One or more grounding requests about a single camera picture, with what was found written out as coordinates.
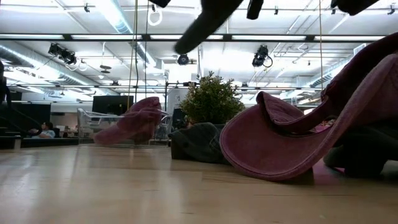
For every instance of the black studio light cluster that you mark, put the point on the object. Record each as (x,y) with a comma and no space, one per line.
(63,54)

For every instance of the thin black horizontal rail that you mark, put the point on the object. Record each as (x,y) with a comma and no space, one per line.
(77,86)

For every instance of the person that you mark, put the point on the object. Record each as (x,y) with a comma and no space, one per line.
(46,132)

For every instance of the green potted artificial plant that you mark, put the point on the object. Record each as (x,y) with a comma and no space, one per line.
(211,99)

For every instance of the silver air duct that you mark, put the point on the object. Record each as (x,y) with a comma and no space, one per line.
(329,77)
(18,56)

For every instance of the clear plastic bin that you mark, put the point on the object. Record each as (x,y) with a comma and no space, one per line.
(87,124)

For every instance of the white ceiling duct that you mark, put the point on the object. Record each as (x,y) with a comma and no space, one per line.
(124,26)

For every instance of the maroon baseball cap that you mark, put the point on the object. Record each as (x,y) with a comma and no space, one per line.
(264,149)
(136,124)

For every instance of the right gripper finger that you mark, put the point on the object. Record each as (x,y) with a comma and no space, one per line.
(255,9)
(208,21)

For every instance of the black wall monitor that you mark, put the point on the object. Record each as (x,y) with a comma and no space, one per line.
(112,105)

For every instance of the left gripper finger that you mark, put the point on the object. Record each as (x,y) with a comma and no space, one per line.
(160,3)

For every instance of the round black ceiling light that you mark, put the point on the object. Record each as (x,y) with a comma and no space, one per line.
(183,59)

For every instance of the black overhead frame bar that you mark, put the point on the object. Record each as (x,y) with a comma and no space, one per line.
(227,37)

